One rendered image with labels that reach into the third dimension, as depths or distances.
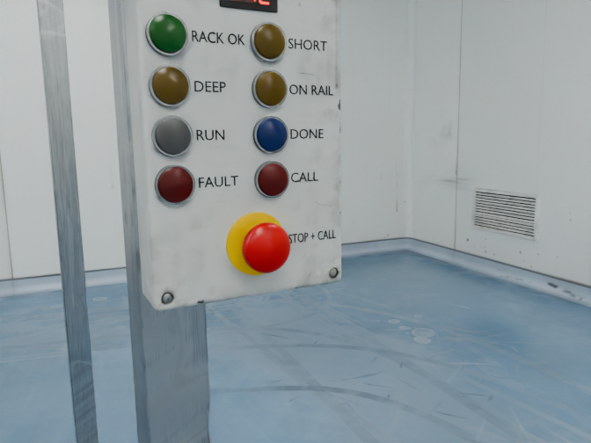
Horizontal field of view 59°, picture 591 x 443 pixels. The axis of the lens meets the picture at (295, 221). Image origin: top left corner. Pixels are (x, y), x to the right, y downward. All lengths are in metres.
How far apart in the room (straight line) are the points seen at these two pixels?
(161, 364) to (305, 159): 0.22
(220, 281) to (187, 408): 0.15
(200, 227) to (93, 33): 3.50
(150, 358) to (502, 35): 3.65
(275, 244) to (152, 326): 0.14
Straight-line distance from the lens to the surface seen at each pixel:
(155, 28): 0.40
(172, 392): 0.52
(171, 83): 0.40
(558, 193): 3.58
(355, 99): 4.40
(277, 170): 0.43
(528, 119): 3.73
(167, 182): 0.40
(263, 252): 0.40
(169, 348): 0.50
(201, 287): 0.42
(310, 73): 0.45
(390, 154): 4.58
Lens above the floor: 0.97
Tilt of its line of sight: 9 degrees down
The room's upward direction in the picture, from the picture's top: 1 degrees counter-clockwise
